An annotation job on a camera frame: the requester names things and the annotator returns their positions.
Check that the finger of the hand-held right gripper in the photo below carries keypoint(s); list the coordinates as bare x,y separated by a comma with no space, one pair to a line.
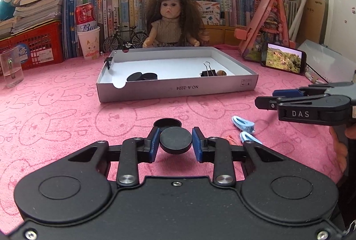
286,93
265,103

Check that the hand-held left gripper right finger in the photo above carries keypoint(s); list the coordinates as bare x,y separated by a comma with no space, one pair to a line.
196,144

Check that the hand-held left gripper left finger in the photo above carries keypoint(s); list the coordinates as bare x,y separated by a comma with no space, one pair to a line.
154,144

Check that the black disc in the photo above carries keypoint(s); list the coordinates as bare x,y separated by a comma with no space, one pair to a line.
175,141
135,77
150,76

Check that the black round cap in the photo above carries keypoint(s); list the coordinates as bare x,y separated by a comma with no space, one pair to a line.
167,123

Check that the blue plastic clips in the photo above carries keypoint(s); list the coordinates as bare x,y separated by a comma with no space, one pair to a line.
243,124

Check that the light blue clip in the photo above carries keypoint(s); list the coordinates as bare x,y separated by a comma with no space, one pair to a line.
250,139

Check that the brown hazelnut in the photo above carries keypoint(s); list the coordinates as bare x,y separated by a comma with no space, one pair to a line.
221,73

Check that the grey cardboard box tray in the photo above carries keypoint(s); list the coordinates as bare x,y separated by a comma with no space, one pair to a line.
167,89

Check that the large black binder clip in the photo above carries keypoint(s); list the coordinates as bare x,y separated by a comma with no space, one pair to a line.
209,72

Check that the person's right hand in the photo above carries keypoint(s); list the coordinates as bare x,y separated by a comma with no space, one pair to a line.
339,148

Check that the black smartphone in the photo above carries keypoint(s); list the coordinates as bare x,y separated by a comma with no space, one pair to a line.
283,59

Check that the white plastic board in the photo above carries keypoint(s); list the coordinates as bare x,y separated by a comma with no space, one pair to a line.
328,62

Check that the pink house-shaped phone stand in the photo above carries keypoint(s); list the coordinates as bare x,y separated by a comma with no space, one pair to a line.
267,23

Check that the brown cardboard sheet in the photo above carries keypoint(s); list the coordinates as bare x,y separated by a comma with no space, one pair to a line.
313,20

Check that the wooden drawer organiser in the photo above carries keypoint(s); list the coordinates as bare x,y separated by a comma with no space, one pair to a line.
225,34

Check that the small brown jar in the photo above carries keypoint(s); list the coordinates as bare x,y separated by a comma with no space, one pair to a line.
204,38

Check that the small black binder clip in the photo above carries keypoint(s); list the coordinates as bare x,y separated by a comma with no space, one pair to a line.
108,63

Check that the pink bunny-print towel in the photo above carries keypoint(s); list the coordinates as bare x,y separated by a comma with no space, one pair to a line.
55,117

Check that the miniature black bicycle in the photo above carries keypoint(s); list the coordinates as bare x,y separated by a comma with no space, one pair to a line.
125,45

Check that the printed white carton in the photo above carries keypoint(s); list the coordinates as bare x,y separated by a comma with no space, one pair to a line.
208,13

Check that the brown-haired doll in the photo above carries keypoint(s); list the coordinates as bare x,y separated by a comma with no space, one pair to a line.
167,28

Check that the white cat paper cup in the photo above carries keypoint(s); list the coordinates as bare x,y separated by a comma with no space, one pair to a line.
89,45

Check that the row of upright books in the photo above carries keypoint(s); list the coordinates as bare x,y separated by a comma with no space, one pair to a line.
128,14

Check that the red beverage can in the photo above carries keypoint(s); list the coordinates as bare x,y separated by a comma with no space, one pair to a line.
84,14

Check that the red plastic crate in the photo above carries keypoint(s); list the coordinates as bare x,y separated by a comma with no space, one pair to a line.
41,45

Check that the clear glass mug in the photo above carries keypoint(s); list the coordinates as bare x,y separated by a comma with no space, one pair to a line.
11,73

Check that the stack of lying books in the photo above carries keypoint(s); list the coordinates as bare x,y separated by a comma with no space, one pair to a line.
36,6

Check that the blue white plush toy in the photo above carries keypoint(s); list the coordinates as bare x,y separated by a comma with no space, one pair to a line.
5,6

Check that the white plastic tube frame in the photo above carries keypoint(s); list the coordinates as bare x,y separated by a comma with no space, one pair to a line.
299,11

